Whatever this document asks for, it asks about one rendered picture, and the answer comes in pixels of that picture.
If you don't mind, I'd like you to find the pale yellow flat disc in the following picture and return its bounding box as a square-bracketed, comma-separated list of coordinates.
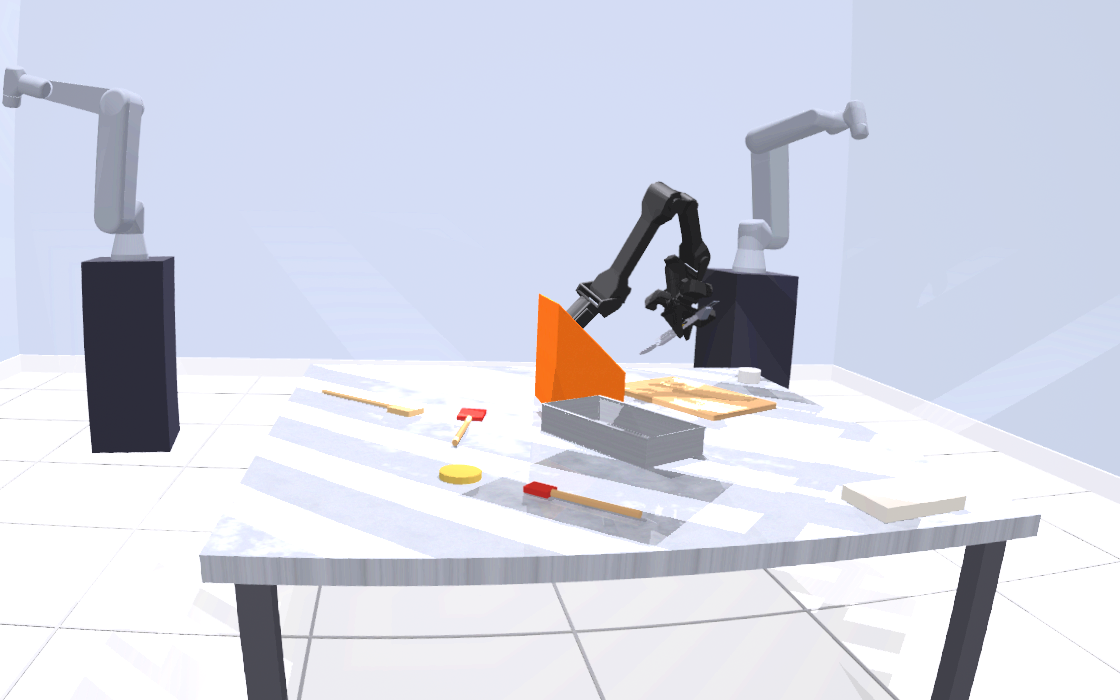
[439, 464, 482, 485]

